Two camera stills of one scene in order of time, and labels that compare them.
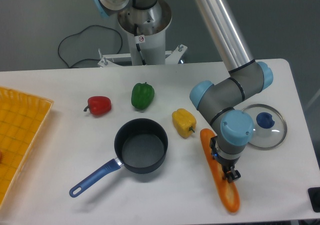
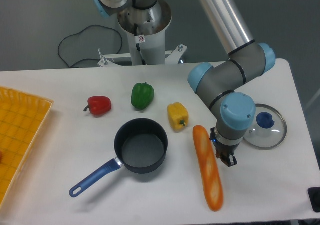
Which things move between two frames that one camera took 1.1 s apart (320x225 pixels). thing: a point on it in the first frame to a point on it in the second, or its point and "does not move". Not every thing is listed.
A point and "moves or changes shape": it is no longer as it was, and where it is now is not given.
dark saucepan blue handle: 141,146 does not move
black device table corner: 314,195 does not move
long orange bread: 229,191 to 209,168
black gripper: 227,164 to 226,157
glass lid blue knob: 270,127 does not move
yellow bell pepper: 183,122 moves or changes shape
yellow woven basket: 22,119 does not move
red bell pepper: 99,105 does not move
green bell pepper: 142,95 does not move
